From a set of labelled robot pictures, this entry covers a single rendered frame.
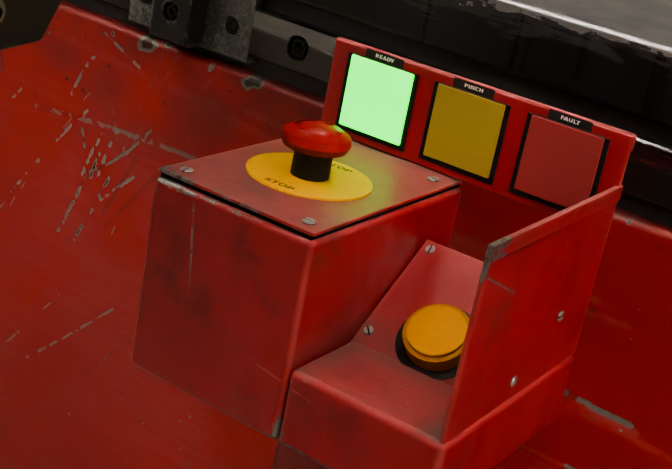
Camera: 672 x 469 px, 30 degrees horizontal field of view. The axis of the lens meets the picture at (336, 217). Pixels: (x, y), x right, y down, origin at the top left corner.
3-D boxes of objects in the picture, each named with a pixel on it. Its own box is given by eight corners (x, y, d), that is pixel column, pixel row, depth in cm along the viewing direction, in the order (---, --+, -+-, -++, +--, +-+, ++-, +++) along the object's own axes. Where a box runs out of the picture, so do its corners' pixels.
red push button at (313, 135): (257, 181, 70) (268, 119, 68) (299, 169, 73) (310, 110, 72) (315, 205, 68) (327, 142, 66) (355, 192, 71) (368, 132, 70)
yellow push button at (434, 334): (393, 365, 69) (388, 342, 67) (429, 314, 71) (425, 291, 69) (452, 393, 67) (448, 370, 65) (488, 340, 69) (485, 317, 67)
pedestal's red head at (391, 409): (126, 364, 71) (170, 58, 65) (291, 296, 84) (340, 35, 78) (425, 524, 62) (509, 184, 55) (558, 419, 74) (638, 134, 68)
